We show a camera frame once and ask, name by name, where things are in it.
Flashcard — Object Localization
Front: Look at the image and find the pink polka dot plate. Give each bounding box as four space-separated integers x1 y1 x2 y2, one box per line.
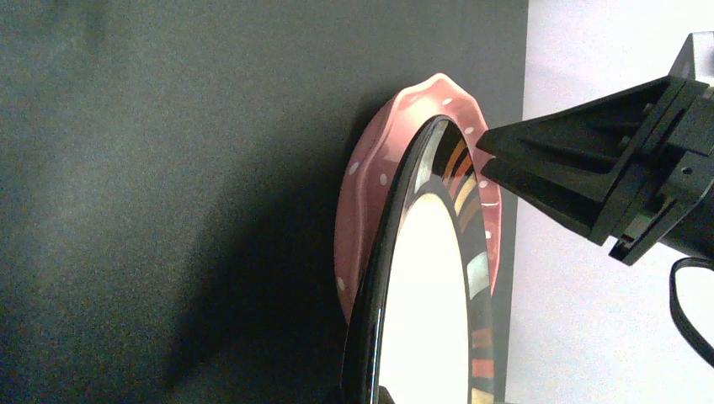
334 73 503 318

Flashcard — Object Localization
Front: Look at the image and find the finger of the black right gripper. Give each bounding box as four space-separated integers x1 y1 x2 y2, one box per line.
482 158 614 246
477 77 671 173

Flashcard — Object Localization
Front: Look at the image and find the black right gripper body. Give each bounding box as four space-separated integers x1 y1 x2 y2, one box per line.
588 76 713 265

